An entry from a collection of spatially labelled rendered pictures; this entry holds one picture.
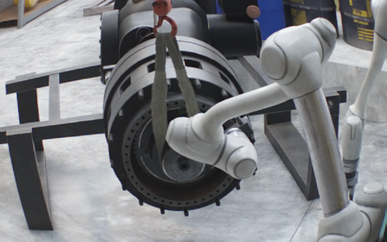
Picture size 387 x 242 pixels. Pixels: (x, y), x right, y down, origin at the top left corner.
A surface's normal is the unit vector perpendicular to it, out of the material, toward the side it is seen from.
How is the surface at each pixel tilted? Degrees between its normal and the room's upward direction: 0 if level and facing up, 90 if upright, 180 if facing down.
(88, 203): 0
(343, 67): 90
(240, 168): 86
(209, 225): 0
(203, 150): 107
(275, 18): 90
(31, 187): 90
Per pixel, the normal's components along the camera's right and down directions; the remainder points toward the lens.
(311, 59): 0.65, -0.11
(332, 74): -0.36, 0.35
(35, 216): 0.18, 0.33
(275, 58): -0.72, 0.20
